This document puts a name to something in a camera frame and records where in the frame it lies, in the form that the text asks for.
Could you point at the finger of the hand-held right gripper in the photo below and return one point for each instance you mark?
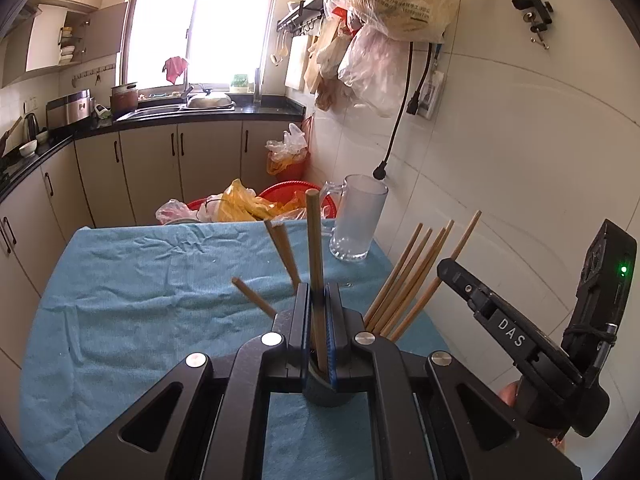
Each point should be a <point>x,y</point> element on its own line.
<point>462,285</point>

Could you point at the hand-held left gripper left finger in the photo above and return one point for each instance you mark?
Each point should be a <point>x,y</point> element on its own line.
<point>304,340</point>

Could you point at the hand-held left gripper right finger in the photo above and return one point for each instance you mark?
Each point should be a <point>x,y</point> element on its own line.
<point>332,340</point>

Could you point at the grey chopstick cup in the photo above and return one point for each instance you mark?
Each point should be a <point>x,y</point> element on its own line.
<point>325,396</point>

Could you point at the bunch of wooden chopsticks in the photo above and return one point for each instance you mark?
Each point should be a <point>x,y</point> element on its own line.
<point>286,255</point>

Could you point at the wooden chopstick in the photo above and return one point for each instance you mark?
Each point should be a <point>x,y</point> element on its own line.
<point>315,240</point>

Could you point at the person's right hand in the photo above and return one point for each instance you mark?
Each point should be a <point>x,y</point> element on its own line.
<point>508,394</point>

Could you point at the clear glass mug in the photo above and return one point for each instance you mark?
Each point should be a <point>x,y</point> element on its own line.
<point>355,220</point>

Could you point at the red plastic basin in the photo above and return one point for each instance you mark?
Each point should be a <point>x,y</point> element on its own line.
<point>285,191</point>

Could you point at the yellow plastic bag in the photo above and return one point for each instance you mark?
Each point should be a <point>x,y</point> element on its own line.
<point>240,200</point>

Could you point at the blue table cloth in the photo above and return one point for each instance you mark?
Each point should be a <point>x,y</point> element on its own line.
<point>150,300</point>

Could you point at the white plastic bag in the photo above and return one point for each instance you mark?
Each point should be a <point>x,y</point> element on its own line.
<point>175,212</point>

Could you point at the orange bin with plastic bag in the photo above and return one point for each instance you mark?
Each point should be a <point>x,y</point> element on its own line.
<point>286,152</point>

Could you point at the beige base cabinets black countertop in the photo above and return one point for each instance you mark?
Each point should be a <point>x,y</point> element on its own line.
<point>150,170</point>

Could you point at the clear hanging plastic bags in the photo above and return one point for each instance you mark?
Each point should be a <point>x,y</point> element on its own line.
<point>370,70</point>

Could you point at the metal pot lid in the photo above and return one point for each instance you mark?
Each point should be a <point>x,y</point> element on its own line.
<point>210,101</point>

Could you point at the green box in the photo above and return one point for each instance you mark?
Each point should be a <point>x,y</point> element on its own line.
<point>239,83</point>

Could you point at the white cutting board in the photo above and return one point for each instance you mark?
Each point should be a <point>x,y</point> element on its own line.
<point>296,62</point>

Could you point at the metal faucet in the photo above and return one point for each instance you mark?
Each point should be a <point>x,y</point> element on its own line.
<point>187,87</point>

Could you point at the tan printed plastic bag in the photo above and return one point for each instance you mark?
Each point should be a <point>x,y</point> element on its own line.
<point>400,5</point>

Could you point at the hanging metal ladle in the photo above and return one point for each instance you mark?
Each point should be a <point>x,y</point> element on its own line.
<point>278,52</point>

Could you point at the brown cooking pot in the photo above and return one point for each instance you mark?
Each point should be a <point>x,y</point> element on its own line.
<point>124,100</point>

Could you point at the red hanging cloth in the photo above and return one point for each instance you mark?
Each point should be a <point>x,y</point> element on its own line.
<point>175,69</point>

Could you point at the kitchen window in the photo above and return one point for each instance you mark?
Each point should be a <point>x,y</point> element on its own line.
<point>225,25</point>

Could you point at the silver rice cooker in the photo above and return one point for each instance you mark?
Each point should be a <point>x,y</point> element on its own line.
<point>70,110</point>

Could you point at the white bowl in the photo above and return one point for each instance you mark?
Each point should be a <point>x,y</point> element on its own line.
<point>28,148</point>

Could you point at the dark electric kettle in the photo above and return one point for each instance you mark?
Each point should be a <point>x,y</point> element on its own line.
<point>31,127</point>

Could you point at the beige upper cabinets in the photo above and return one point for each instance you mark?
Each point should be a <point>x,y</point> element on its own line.
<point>100,30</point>

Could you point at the stack of white dishes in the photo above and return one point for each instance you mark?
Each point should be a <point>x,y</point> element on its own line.
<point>66,47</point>

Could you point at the white wall socket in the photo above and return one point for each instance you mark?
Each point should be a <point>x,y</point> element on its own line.
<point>432,95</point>

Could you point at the black wall rack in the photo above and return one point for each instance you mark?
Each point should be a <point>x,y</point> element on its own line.
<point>302,10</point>

